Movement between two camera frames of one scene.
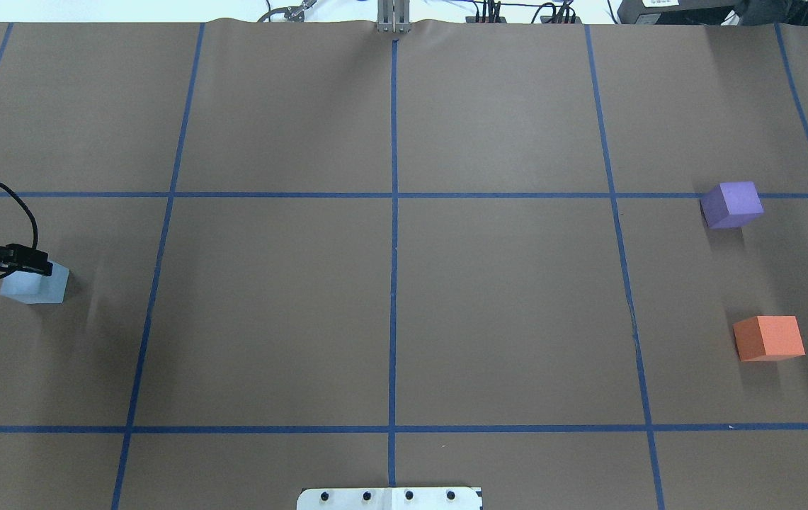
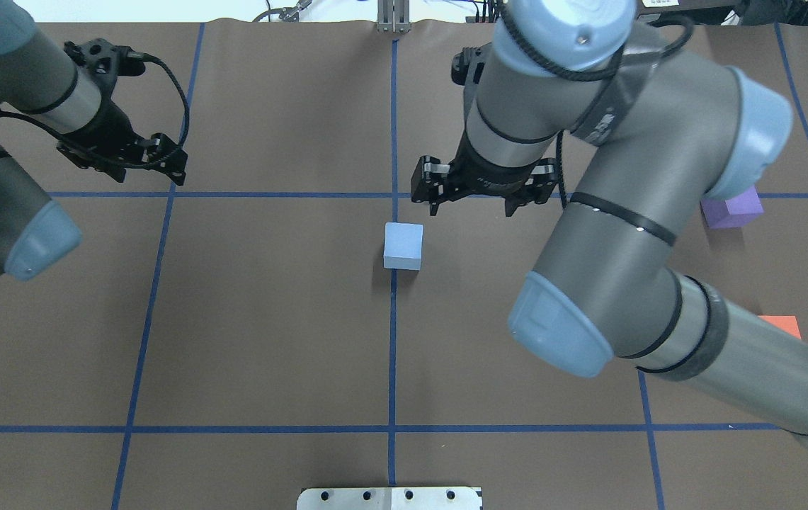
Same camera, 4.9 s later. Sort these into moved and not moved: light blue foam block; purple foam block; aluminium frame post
Moved: light blue foam block
Not moved: aluminium frame post; purple foam block
